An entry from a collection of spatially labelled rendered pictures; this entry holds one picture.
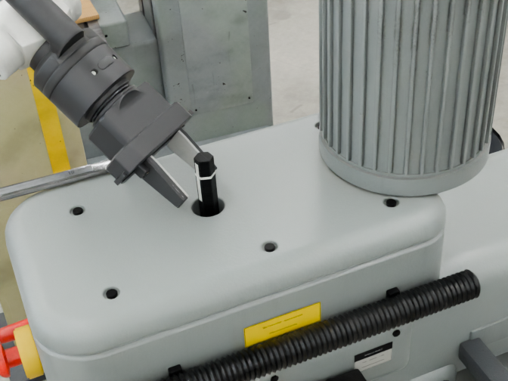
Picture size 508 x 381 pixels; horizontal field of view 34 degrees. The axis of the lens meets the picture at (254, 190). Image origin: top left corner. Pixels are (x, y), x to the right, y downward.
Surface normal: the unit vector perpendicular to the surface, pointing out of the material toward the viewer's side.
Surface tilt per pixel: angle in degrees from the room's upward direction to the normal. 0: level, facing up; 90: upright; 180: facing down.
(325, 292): 90
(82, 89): 61
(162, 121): 37
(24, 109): 90
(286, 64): 0
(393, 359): 90
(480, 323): 90
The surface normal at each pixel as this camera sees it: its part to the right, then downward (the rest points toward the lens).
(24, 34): 0.29, -0.25
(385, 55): -0.42, 0.58
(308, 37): -0.05, -0.79
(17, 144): 0.39, 0.55
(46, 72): -0.33, 0.38
